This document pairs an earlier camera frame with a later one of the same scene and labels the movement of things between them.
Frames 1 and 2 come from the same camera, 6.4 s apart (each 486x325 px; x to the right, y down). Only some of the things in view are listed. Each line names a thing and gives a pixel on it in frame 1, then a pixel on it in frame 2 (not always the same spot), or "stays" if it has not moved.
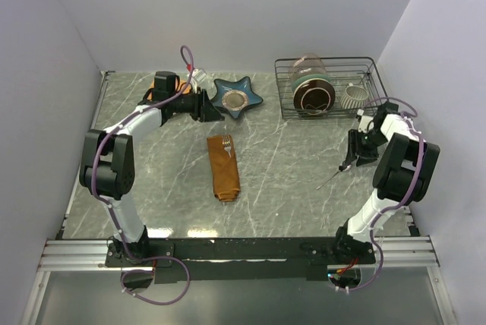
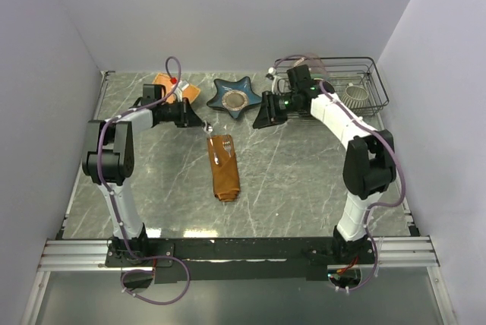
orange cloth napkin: [225, 178] stays
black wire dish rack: [329, 86] stays
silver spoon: [345, 169] -> [209, 129]
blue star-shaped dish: [234, 96] stays
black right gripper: [355, 149] -> [268, 115]
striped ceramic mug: [354, 97] stays
